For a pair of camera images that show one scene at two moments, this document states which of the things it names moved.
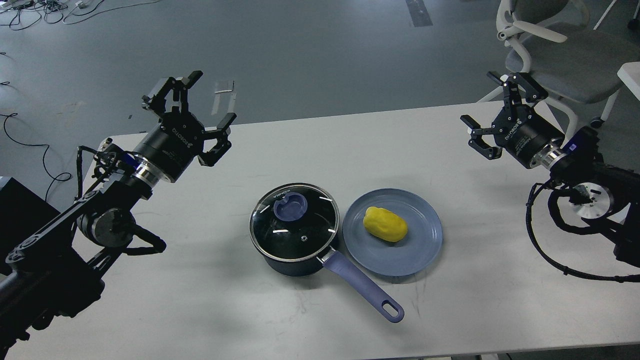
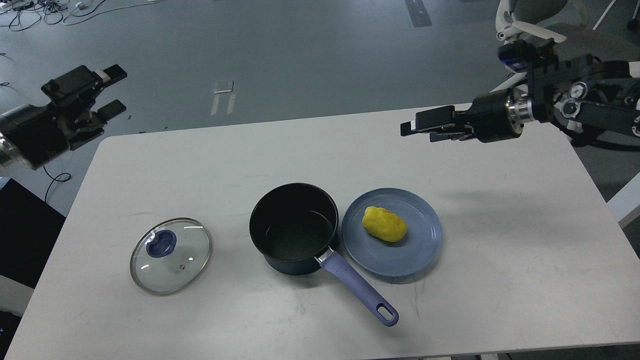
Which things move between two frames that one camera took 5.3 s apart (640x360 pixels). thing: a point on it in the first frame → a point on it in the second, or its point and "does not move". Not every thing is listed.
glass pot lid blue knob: [295, 221] → [162, 244]
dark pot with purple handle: [292, 227] does not move
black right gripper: [523, 136] → [495, 116]
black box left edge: [22, 213] does not move
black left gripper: [172, 146] → [31, 136]
